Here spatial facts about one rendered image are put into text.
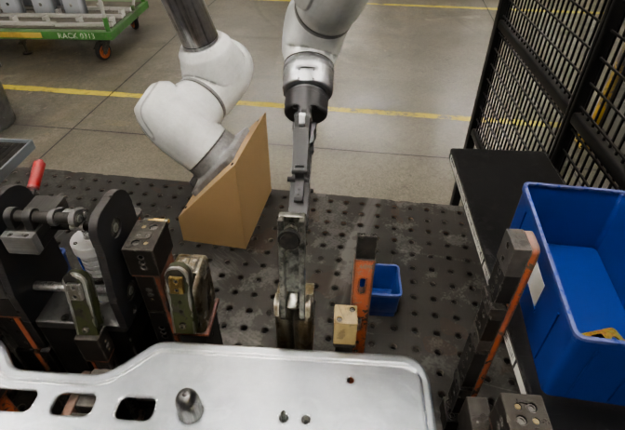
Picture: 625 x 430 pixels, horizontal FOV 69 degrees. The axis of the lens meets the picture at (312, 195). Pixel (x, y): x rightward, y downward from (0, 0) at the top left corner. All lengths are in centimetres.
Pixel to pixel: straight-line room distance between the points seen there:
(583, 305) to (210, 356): 58
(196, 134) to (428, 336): 76
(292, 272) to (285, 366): 14
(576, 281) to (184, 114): 94
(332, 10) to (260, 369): 54
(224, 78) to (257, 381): 85
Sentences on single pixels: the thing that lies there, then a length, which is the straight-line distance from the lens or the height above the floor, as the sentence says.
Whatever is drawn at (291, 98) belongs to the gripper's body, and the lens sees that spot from 77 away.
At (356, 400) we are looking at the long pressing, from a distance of 69.
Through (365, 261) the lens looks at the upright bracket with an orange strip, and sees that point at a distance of 63.
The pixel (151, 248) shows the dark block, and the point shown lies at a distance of 73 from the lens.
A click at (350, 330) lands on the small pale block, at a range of 69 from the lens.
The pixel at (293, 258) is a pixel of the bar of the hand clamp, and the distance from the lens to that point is 64.
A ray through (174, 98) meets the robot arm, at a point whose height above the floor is 108.
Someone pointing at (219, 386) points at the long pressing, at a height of 100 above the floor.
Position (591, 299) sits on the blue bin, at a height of 103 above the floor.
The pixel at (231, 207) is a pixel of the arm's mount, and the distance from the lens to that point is 120.
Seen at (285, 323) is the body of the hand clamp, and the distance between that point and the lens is 72.
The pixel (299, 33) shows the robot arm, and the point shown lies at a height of 135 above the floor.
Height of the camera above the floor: 161
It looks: 38 degrees down
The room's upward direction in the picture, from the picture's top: straight up
